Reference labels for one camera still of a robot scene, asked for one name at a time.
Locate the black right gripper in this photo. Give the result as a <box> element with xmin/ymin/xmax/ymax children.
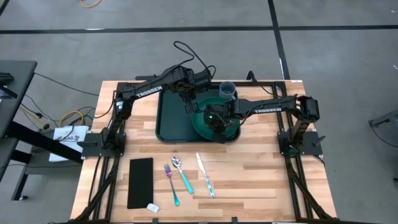
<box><xmin>203</xmin><ymin>101</ymin><xmax>239</xmax><ymax>144</ymax></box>

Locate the dark green bowl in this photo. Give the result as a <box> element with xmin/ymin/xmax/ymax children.
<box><xmin>203</xmin><ymin>105</ymin><xmax>234</xmax><ymax>134</ymax></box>

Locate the green plate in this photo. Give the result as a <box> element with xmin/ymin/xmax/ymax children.
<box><xmin>191</xmin><ymin>96</ymin><xmax>241</xmax><ymax>141</ymax></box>

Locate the grey mug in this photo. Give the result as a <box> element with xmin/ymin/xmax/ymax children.
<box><xmin>219</xmin><ymin>81</ymin><xmax>238</xmax><ymax>101</ymax></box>

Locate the knife with teal-white handle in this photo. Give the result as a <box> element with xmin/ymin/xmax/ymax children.
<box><xmin>195</xmin><ymin>152</ymin><xmax>216</xmax><ymax>199</ymax></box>

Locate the spoon with teal handle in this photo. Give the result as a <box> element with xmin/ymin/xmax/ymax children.
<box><xmin>171</xmin><ymin>156</ymin><xmax>195</xmax><ymax>195</ymax></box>

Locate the fork with teal handle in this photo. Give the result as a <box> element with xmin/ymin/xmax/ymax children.
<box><xmin>164</xmin><ymin>164</ymin><xmax>180</xmax><ymax>207</ymax></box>

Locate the black cloth napkin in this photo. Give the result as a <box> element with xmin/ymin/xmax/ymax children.
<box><xmin>126</xmin><ymin>157</ymin><xmax>154</xmax><ymax>210</ymax></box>

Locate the dark green plastic tray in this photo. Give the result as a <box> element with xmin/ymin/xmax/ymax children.
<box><xmin>155</xmin><ymin>84</ymin><xmax>242</xmax><ymax>144</ymax></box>

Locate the white printed paper sheet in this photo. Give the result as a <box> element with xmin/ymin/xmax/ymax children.
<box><xmin>49</xmin><ymin>125</ymin><xmax>90</xmax><ymax>163</ymax></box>

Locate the grey chair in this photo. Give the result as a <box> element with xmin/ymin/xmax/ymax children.
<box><xmin>368</xmin><ymin>108</ymin><xmax>398</xmax><ymax>149</ymax></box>

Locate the black desk top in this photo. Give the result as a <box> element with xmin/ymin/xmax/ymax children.
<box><xmin>0</xmin><ymin>60</ymin><xmax>38</xmax><ymax>138</ymax></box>

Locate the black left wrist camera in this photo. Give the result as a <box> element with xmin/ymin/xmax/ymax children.
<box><xmin>194</xmin><ymin>68</ymin><xmax>215</xmax><ymax>85</ymax></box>

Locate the black left wrist camera cable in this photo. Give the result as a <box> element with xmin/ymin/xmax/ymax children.
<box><xmin>173</xmin><ymin>40</ymin><xmax>217</xmax><ymax>78</ymax></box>

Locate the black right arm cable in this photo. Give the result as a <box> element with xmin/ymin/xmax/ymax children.
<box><xmin>247</xmin><ymin>70</ymin><xmax>282</xmax><ymax>98</ymax></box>

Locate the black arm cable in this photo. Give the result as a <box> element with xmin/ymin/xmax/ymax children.
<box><xmin>93</xmin><ymin>90</ymin><xmax>118</xmax><ymax>119</ymax></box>
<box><xmin>247</xmin><ymin>70</ymin><xmax>282</xmax><ymax>98</ymax></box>

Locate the black aluminium table frame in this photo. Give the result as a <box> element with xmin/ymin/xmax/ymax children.
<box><xmin>70</xmin><ymin>80</ymin><xmax>340</xmax><ymax>224</ymax></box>

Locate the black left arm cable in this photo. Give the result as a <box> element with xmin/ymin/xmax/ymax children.
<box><xmin>93</xmin><ymin>90</ymin><xmax>118</xmax><ymax>119</ymax></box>

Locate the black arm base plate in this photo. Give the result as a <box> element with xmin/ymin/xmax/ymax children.
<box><xmin>81</xmin><ymin>132</ymin><xmax>127</xmax><ymax>158</ymax></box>
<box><xmin>277</xmin><ymin>130</ymin><xmax>324</xmax><ymax>156</ymax></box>

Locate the yellow floor cable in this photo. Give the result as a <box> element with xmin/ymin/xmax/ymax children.
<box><xmin>79</xmin><ymin>0</ymin><xmax>103</xmax><ymax>9</ymax></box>
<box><xmin>58</xmin><ymin>110</ymin><xmax>85</xmax><ymax>128</ymax></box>

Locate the black floor cable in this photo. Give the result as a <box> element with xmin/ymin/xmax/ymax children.
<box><xmin>33</xmin><ymin>72</ymin><xmax>100</xmax><ymax>96</ymax></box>

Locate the black desk leg frame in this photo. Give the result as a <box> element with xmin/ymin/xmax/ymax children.
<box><xmin>6</xmin><ymin>121</ymin><xmax>84</xmax><ymax>202</ymax></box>

